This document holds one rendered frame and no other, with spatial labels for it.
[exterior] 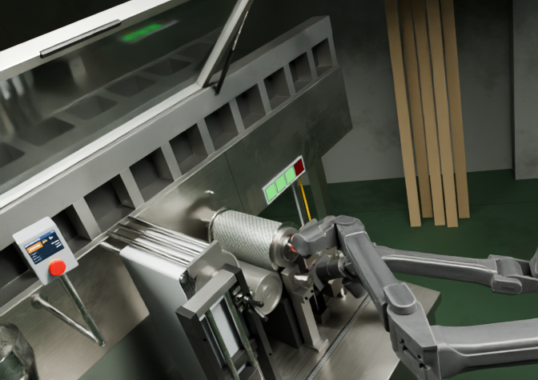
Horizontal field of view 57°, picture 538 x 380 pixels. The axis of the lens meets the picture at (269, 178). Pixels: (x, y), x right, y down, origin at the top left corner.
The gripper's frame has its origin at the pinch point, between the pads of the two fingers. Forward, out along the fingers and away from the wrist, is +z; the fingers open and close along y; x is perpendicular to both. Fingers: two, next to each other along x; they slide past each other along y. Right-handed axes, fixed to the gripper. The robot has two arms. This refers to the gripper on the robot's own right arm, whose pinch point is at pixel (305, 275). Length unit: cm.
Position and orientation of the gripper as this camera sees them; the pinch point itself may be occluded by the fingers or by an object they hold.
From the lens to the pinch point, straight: 158.2
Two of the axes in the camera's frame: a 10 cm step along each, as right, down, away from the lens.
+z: -5.4, 2.9, 7.9
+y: 6.1, -5.2, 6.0
